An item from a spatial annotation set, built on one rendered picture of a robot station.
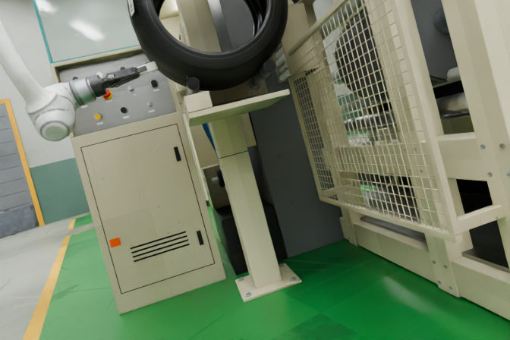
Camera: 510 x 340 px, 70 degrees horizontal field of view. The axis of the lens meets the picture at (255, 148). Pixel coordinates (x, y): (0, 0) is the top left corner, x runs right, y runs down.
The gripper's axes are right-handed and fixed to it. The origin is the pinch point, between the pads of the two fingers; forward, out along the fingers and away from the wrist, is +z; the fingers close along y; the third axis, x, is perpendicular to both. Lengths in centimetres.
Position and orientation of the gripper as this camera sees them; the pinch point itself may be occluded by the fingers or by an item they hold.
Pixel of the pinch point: (147, 68)
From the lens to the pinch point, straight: 142.1
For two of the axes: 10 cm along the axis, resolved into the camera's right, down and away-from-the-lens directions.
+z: 9.1, -3.8, 1.8
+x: 3.8, 9.2, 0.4
